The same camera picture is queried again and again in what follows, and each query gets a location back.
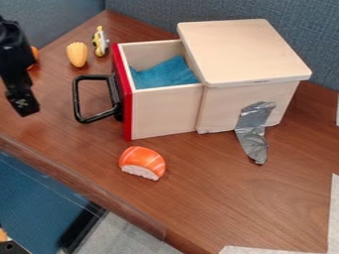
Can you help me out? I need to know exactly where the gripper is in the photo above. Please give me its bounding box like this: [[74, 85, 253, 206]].
[[0, 67, 42, 118]]

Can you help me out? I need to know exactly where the wooden drawer with red front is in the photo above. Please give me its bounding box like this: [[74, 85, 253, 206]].
[[71, 39, 206, 142]]

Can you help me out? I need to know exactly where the orange toy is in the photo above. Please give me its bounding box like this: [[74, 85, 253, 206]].
[[25, 45, 42, 71]]

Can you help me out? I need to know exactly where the yellow toy corn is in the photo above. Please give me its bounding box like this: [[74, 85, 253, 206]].
[[64, 42, 90, 68]]

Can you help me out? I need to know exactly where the yellow and grey toy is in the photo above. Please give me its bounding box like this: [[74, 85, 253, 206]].
[[89, 25, 112, 58]]

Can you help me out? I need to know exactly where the orange toy sushi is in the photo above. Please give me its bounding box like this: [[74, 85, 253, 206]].
[[117, 146, 169, 182]]

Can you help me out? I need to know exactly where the blue cloth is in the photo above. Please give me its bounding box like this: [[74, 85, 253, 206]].
[[128, 55, 202, 90]]

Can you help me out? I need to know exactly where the wooden cabinet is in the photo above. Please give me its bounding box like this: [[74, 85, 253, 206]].
[[175, 18, 314, 135]]

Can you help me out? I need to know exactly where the grey tape strip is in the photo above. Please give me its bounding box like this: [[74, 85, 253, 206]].
[[233, 100, 279, 166]]

